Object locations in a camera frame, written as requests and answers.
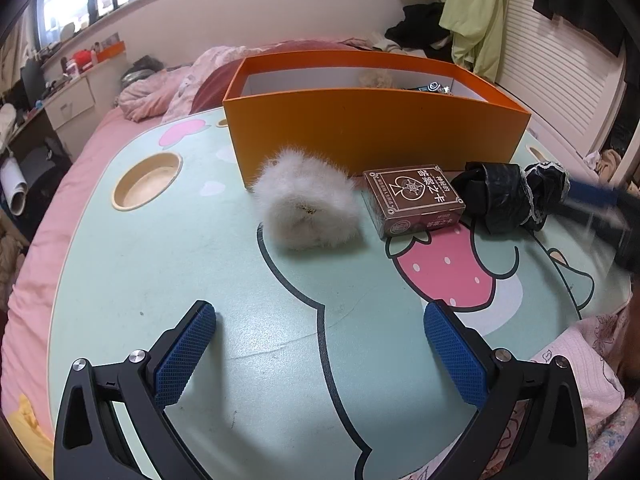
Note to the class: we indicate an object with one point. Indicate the red object on desk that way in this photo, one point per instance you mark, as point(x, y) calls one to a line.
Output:
point(85, 59)

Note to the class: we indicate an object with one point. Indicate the beige fluffy pompom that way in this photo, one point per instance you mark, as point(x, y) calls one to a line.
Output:
point(374, 78)

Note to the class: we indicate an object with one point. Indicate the pink quilted blanket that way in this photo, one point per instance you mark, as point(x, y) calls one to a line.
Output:
point(170, 93)

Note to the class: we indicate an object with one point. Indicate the black lace fabric bundle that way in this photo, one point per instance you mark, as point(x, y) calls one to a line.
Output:
point(502, 198)

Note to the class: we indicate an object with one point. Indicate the dark red pillow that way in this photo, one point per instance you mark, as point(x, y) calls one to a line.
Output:
point(212, 91)

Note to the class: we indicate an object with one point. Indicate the black clothes pile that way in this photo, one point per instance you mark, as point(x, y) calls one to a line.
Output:
point(420, 30)

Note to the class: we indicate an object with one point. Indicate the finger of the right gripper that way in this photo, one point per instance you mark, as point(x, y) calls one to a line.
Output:
point(580, 193)

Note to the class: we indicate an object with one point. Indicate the white fluffy pompom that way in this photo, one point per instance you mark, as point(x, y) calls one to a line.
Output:
point(305, 202)

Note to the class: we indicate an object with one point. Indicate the orange cardboard box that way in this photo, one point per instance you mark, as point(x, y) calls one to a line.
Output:
point(438, 113)

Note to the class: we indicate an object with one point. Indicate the green hanging cloth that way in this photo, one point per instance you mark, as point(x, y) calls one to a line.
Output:
point(477, 32)

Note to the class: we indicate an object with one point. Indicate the white drawer cabinet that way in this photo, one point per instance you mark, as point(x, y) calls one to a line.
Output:
point(76, 110)

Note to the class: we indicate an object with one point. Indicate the small orange storage box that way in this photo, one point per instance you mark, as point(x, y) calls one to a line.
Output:
point(111, 51)

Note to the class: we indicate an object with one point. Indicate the brown playing card box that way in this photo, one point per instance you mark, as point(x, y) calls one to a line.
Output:
point(412, 199)

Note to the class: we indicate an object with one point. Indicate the rolled white paper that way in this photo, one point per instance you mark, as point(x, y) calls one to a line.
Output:
point(14, 185)

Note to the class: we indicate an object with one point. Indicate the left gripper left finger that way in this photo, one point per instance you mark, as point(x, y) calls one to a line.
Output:
point(89, 441)

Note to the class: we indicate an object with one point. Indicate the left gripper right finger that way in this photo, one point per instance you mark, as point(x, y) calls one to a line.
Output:
point(529, 411)

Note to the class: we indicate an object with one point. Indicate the grey folded clothes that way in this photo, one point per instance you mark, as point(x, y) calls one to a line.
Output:
point(141, 69)

